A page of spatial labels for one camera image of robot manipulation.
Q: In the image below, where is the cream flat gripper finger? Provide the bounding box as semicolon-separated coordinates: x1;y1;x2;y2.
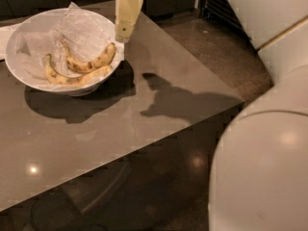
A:
115;0;143;43

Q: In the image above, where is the spotted yellow banana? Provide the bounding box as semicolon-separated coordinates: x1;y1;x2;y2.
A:
61;39;116;73
45;54;112;87

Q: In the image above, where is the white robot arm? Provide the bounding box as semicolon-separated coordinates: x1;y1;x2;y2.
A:
205;0;308;231

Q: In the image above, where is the white ceramic bowl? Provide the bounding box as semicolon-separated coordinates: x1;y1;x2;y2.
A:
5;7;116;96

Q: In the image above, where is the white paper bowl liner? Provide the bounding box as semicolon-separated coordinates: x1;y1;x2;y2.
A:
6;4;124;96

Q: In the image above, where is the white paper under bowl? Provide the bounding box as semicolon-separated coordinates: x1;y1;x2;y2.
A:
0;23;19;61

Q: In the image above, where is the dark slatted floor appliance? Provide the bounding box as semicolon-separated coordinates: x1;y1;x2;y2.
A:
198;0;248;39

